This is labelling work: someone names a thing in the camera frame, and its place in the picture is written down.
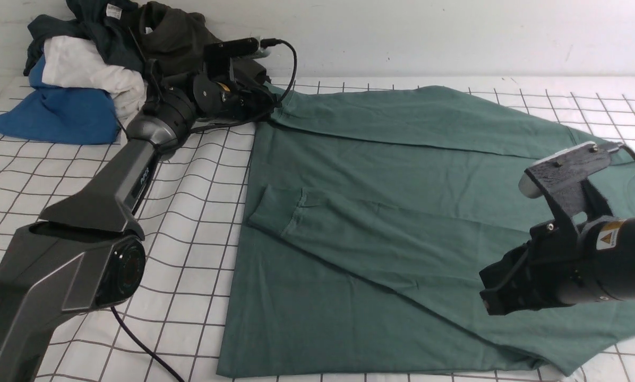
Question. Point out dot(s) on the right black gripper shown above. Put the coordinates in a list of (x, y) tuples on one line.
[(548, 271)]

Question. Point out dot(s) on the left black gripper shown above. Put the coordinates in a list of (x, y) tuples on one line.
[(233, 96)]

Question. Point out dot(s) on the green long sleeve shirt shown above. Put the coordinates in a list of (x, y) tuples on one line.
[(368, 218)]

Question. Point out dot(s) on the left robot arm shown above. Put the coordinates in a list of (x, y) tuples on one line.
[(85, 253)]

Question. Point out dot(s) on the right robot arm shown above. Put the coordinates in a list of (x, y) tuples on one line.
[(610, 245)]

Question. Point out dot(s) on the dark brown shirt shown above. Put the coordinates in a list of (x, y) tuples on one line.
[(174, 38)]

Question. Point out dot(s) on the dark teal shirt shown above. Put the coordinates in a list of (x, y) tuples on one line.
[(98, 21)]

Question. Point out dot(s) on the white shirt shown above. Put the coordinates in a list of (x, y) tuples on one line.
[(74, 63)]

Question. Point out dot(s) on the blue shirt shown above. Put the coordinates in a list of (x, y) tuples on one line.
[(61, 115)]

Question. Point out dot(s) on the white grid pattern tablecloth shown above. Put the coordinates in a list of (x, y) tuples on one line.
[(191, 218)]

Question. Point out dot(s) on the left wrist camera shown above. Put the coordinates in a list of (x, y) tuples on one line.
[(218, 57)]

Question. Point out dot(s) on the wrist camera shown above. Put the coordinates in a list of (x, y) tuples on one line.
[(563, 180), (218, 57)]

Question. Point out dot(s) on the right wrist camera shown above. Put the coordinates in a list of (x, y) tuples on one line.
[(563, 180)]

